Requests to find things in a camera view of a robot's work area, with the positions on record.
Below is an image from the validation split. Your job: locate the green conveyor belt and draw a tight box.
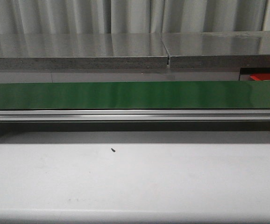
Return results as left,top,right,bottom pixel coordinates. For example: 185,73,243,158
0,81,270,110

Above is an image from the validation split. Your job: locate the red plastic tray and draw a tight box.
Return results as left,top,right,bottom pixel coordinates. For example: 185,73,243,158
250,73,270,81

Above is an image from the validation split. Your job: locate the right grey countertop slab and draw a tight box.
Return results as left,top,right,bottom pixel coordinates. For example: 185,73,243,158
162,31,270,69

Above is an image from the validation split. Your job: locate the grey countertop slab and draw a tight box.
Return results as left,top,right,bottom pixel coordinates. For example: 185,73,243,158
0,34,169,71
162,31,270,69

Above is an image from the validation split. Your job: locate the left grey countertop slab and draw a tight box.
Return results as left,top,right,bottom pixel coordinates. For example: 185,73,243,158
0,34,169,71

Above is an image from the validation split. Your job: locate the grey pleated curtain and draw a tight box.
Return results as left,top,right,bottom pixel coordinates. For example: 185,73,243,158
0,0,268,34

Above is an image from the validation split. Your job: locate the aluminium conveyor side rail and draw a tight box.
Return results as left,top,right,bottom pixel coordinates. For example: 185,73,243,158
0,109,270,122

